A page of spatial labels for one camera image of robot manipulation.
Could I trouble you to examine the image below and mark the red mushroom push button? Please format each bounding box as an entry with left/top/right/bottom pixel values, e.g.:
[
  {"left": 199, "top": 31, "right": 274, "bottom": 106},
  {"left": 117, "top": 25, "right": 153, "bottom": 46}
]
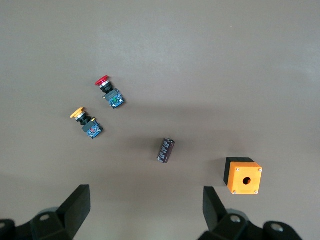
[{"left": 94, "top": 74, "right": 126, "bottom": 110}]

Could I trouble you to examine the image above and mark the orange black button enclosure box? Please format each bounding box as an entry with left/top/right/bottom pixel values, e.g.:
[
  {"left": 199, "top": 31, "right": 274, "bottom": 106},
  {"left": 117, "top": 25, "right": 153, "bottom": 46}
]
[{"left": 223, "top": 156, "right": 264, "bottom": 196}]

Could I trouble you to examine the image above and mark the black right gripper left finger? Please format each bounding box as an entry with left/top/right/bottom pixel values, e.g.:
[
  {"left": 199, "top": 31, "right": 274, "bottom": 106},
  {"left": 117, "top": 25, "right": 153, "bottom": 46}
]
[{"left": 0, "top": 184, "right": 91, "bottom": 240}]

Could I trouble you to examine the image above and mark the yellow mushroom push button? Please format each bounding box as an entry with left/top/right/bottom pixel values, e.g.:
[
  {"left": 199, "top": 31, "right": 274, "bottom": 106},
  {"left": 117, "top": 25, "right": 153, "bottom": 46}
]
[{"left": 70, "top": 107, "right": 105, "bottom": 140}]

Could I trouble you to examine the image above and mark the dark cylindrical capacitor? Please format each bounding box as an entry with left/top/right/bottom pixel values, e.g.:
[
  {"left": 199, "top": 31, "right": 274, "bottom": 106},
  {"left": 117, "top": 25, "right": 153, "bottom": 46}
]
[{"left": 156, "top": 137, "right": 176, "bottom": 164}]

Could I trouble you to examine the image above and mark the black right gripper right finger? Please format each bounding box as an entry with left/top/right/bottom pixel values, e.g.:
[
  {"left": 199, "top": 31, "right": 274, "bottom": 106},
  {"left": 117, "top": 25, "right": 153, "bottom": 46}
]
[{"left": 197, "top": 186, "right": 305, "bottom": 240}]

